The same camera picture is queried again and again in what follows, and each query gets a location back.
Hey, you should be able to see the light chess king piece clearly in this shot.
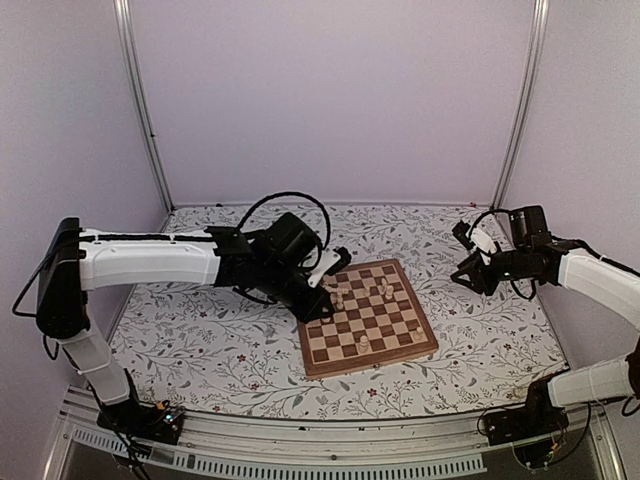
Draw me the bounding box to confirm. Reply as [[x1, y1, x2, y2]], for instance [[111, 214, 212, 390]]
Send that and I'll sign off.
[[357, 335, 370, 354]]

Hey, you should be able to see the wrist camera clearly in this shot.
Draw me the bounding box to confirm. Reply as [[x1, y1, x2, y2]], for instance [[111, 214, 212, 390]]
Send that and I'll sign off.
[[307, 247, 352, 288], [452, 221, 500, 258]]

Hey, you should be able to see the floral patterned table mat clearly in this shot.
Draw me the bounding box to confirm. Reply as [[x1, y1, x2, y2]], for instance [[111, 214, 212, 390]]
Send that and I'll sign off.
[[111, 203, 566, 420]]

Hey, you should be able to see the wooden chess board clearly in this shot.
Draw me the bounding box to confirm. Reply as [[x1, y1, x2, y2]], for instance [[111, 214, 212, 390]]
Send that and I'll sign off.
[[298, 259, 439, 380]]

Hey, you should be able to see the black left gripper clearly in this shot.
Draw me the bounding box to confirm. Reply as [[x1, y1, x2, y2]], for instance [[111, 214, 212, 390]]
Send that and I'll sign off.
[[258, 260, 336, 326]]

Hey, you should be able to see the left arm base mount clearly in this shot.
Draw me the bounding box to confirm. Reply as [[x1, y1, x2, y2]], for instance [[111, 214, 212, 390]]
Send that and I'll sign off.
[[94, 392, 186, 445]]

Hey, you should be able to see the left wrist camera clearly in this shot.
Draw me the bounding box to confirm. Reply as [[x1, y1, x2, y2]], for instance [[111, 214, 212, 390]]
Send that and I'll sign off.
[[307, 247, 352, 288]]

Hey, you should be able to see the right aluminium frame post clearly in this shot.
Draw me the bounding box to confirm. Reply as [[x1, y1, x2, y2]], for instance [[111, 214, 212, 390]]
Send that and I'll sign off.
[[490, 0, 550, 209]]

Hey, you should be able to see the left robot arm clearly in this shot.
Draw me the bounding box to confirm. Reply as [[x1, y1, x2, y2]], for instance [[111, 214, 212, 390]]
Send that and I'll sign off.
[[28, 213, 349, 434]]

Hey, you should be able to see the light chess piece group right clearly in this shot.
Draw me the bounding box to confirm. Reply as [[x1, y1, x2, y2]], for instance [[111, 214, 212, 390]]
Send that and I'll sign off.
[[361, 278, 394, 300]]

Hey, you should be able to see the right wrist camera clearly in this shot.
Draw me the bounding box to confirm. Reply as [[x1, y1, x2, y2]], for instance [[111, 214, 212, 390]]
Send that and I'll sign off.
[[452, 221, 500, 258]]

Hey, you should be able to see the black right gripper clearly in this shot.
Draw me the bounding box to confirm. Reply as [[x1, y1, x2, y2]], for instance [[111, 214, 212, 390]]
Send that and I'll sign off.
[[451, 248, 531, 297]]

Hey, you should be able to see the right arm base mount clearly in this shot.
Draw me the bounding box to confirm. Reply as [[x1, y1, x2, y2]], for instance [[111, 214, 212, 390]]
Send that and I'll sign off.
[[477, 376, 569, 469]]

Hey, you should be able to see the front aluminium rail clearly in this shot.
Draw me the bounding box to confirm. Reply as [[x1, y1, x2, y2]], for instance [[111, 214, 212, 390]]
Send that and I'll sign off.
[[43, 388, 631, 479]]

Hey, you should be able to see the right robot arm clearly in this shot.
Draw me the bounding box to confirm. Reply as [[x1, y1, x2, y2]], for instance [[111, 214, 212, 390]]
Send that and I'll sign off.
[[451, 205, 639, 436]]

